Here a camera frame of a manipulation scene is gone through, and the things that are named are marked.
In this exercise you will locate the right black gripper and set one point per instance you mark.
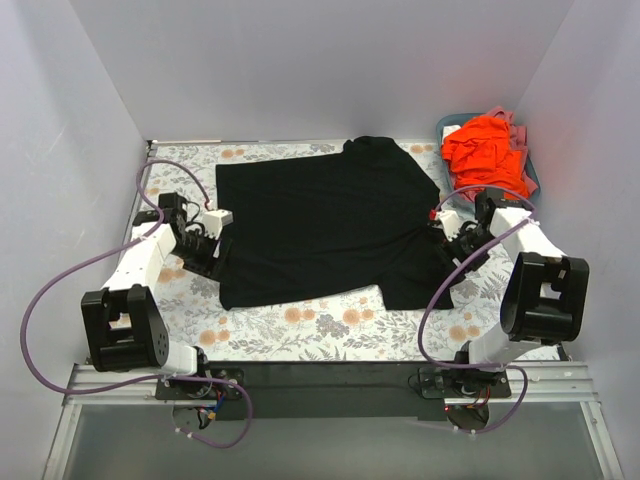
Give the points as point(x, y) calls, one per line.
point(451, 251)

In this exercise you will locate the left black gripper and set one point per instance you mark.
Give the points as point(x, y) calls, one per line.
point(203, 259)

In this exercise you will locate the black t-shirt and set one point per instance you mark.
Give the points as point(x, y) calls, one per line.
point(305, 228)

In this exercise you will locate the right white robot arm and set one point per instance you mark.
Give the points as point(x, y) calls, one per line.
point(543, 303)

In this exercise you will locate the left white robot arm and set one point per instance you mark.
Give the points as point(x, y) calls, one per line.
point(123, 324)

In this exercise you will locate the orange t-shirt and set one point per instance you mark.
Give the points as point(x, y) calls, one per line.
point(485, 160)

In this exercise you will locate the teal plastic laundry basket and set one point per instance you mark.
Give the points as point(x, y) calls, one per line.
point(486, 158)

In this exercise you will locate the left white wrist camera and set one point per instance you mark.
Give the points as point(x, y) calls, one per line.
point(214, 222)

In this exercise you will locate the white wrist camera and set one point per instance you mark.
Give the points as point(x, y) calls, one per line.
point(214, 222)
point(448, 221)

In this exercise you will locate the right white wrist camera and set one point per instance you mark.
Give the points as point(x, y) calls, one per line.
point(448, 221)

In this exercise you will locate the aluminium mounting rail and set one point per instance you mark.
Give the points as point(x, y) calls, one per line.
point(546, 381)

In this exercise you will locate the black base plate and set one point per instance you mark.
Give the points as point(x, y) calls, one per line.
point(306, 406)

